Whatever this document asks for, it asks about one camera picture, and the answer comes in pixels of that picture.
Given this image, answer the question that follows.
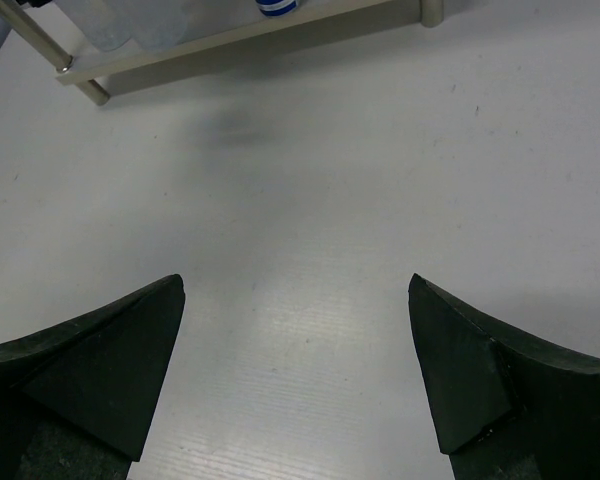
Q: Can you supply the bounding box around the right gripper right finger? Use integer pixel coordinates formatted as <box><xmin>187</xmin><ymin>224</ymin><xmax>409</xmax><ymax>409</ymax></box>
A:
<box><xmin>408</xmin><ymin>275</ymin><xmax>600</xmax><ymax>479</ymax></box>

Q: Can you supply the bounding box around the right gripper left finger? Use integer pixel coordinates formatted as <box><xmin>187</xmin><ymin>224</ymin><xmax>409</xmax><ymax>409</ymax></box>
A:
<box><xmin>0</xmin><ymin>274</ymin><xmax>185</xmax><ymax>479</ymax></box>

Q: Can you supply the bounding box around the plastic water bottle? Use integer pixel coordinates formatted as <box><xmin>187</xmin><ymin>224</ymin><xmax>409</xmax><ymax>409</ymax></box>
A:
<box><xmin>125</xmin><ymin>0</ymin><xmax>188</xmax><ymax>51</ymax></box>
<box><xmin>65</xmin><ymin>1</ymin><xmax>131</xmax><ymax>52</ymax></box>

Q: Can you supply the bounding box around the blue red energy can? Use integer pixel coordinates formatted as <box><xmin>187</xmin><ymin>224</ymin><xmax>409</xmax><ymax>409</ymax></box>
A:
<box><xmin>256</xmin><ymin>0</ymin><xmax>299</xmax><ymax>18</ymax></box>

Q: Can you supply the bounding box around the white two-tier shelf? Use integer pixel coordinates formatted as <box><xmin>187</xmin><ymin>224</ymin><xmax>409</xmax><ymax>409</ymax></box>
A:
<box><xmin>0</xmin><ymin>0</ymin><xmax>444</xmax><ymax>106</ymax></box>

